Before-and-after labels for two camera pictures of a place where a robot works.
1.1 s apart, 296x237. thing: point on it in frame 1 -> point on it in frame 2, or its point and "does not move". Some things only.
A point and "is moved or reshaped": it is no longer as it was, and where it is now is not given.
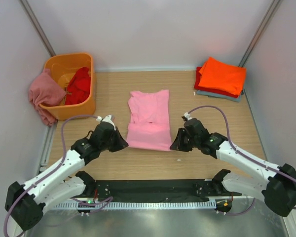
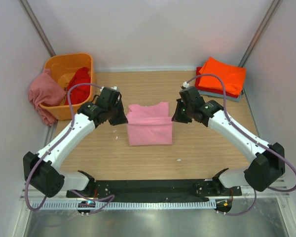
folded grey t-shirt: [223, 97] does not move
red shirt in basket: [78, 87] does not move
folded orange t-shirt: [217, 75] does not move
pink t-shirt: [149, 124] is moved or reshaped
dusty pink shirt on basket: [46, 90] does not move
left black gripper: [116, 142] -> [116, 112]
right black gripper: [183, 142] -> [183, 111]
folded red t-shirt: [197, 78] does not move
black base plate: [160, 189] does not move
